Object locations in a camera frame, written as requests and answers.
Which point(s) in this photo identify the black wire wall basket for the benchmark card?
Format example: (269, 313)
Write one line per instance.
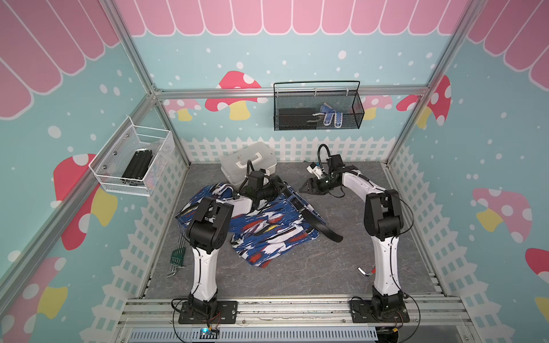
(343, 95)

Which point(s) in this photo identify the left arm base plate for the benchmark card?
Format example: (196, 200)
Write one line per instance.
(213, 312)

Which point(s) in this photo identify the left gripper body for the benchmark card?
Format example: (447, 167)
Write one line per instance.
(269, 191)

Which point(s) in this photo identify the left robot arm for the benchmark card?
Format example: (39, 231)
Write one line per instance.
(209, 226)

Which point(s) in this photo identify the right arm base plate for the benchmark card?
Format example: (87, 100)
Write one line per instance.
(375, 311)

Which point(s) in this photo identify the white slotted cable duct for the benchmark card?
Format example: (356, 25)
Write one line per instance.
(260, 334)

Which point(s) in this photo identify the small green circuit board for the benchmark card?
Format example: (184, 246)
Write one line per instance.
(209, 334)

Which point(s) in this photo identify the green hex key set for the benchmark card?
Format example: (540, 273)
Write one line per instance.
(176, 261)

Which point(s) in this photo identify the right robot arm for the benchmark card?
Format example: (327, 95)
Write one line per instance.
(383, 221)

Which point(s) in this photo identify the white wire wall basket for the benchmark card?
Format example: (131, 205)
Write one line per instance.
(108, 166)

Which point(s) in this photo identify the red handled hex key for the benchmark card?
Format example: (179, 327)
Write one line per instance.
(367, 273)

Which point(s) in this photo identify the blue white gloves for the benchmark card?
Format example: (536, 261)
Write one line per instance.
(329, 116)

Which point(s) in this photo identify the black case in white basket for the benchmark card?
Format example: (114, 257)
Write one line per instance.
(137, 167)

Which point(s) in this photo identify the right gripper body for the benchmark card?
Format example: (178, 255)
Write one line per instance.
(322, 186)

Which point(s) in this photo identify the black box in black basket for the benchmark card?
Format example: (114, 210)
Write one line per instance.
(296, 119)

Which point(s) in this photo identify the blue white red patterned trousers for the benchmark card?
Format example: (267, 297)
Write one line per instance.
(269, 232)

